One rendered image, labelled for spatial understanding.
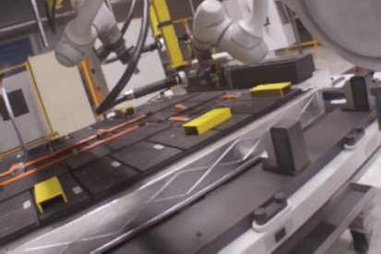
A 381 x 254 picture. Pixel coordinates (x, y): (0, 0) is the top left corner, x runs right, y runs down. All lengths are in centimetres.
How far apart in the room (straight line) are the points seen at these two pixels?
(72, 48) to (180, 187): 55
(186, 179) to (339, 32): 65
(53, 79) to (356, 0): 540
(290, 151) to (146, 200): 39
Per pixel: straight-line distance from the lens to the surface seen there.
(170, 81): 138
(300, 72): 135
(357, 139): 103
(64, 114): 553
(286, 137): 81
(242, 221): 72
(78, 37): 100
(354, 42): 22
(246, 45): 103
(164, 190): 78
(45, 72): 551
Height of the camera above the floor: 127
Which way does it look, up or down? 10 degrees down
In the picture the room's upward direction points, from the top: 17 degrees counter-clockwise
